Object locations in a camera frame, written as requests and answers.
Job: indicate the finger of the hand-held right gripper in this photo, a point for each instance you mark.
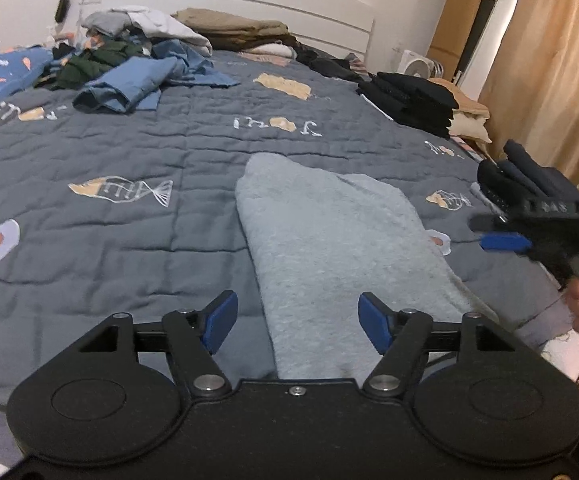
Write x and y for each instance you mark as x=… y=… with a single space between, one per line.
x=504 y=242
x=489 y=223

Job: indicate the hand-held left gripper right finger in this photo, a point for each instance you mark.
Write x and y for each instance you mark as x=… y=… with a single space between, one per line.
x=377 y=325

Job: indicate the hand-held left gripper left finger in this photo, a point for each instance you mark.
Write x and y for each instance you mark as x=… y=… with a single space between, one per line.
x=219 y=320

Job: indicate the grey T-shirt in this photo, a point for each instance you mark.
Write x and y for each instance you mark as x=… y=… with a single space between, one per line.
x=329 y=240

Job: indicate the stack of navy folded clothes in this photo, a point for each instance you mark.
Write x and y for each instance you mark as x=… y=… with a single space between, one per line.
x=529 y=170

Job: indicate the stack of black folded clothes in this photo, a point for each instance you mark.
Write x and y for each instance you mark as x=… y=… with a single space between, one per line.
x=409 y=102

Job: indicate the heap of black clothes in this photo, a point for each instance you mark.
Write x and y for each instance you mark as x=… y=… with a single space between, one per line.
x=329 y=65

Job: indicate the khaki folded clothes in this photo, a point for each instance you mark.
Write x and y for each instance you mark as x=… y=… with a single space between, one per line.
x=234 y=25

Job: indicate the cream pillow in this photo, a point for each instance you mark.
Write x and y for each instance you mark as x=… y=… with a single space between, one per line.
x=472 y=127

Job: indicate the tan pillow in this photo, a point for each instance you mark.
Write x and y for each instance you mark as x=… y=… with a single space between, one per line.
x=469 y=105

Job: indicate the white fan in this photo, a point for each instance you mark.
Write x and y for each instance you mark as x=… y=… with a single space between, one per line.
x=414 y=65

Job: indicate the beige curtain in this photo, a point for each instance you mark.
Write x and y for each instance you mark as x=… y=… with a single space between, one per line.
x=554 y=60

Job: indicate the grey quilted bedspread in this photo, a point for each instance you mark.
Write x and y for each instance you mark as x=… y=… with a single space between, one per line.
x=119 y=150

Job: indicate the tall cardboard box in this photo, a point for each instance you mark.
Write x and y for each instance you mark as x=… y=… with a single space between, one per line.
x=459 y=10

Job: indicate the blue shirt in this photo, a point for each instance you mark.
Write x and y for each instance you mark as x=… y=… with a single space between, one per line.
x=129 y=80

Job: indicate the white headboard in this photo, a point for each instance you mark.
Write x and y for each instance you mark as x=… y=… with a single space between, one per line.
x=319 y=17

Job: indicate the cream folded garment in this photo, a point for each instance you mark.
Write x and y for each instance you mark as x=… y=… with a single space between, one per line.
x=269 y=50

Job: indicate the dark green garment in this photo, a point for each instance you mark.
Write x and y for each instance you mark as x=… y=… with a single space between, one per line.
x=89 y=67

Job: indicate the white garment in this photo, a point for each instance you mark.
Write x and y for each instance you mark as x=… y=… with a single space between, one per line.
x=169 y=27

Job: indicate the colourful patterned cloth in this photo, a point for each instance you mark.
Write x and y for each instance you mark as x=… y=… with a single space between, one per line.
x=93 y=42

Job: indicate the grey garment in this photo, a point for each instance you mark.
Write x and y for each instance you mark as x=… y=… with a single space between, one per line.
x=104 y=22

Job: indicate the black hairbrush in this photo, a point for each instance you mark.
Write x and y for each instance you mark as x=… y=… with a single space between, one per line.
x=61 y=7

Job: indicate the white wall switch plate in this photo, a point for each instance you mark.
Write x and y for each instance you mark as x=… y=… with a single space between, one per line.
x=92 y=1

